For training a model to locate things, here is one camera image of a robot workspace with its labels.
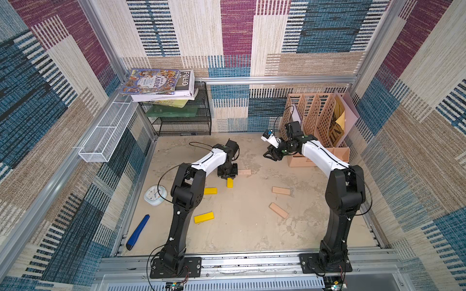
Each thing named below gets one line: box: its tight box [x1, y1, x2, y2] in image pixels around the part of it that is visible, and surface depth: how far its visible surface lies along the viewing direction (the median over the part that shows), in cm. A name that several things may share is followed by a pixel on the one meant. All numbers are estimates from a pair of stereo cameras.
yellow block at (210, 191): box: [203, 187, 218, 196], surface depth 96 cm
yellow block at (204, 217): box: [193, 211, 215, 224], surface depth 89 cm
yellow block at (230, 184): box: [226, 177, 234, 189], surface depth 98 cm
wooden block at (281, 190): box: [271, 186, 291, 196], surface depth 96 cm
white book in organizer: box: [291, 103, 302, 122], surface depth 102 cm
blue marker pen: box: [126, 214, 150, 251], surface depth 84 cm
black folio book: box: [130, 69, 199, 103], surface depth 83 cm
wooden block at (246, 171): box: [237, 169, 252, 175], surface depth 104 cm
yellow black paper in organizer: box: [328, 94, 346, 147], surface depth 98 cm
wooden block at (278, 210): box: [268, 201, 289, 220], surface depth 89 cm
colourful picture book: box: [119, 68, 181, 95], surface depth 83 cm
